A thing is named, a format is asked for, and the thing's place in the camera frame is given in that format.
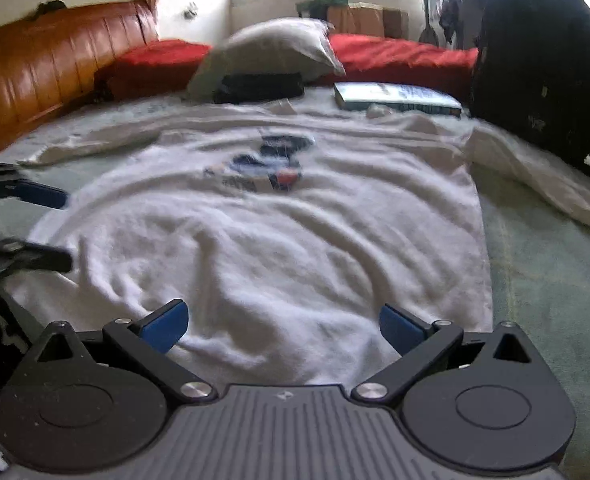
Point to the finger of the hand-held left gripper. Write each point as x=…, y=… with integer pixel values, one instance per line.
x=45, y=259
x=40, y=194

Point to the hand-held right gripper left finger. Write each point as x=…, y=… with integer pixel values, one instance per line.
x=167, y=325

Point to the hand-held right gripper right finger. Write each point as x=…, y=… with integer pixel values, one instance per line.
x=400, y=330

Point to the white printed sweatshirt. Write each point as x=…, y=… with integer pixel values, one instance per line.
x=275, y=240

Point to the clothes rack with clothes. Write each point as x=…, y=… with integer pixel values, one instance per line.
x=450, y=5

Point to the wooden headboard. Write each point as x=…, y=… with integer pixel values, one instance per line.
x=35, y=70

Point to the red pillow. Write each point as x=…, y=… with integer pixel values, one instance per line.
x=155, y=65

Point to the small dark cloth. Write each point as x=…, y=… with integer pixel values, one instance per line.
x=50, y=6

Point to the blue book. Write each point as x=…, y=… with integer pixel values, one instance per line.
x=390, y=94

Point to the black pouch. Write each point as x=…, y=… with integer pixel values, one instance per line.
x=255, y=87

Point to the long red blanket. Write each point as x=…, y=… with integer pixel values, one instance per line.
x=400, y=57

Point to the grey pillow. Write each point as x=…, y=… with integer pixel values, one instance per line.
x=270, y=45

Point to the black backpack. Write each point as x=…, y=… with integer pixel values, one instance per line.
x=535, y=60

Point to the cardboard box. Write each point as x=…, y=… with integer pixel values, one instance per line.
x=360, y=20

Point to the green stool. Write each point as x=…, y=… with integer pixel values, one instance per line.
x=320, y=5

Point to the wall socket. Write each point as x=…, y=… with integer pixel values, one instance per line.
x=191, y=10

